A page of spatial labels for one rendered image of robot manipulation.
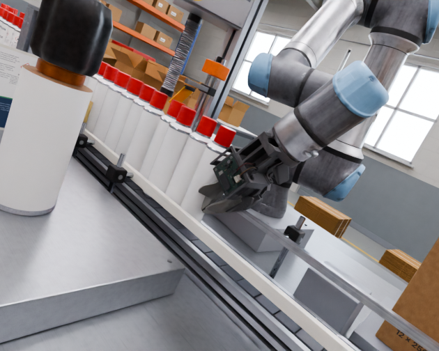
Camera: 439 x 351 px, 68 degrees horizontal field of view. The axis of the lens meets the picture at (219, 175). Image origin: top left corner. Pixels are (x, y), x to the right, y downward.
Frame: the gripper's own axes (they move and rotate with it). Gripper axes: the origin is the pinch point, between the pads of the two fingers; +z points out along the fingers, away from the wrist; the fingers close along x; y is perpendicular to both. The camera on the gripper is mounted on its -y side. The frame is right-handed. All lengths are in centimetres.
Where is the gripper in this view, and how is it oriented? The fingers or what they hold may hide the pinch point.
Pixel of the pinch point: (210, 207)
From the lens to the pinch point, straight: 63.4
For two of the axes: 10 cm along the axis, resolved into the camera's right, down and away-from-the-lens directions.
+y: -6.1, -0.8, -7.9
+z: -6.9, 5.4, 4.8
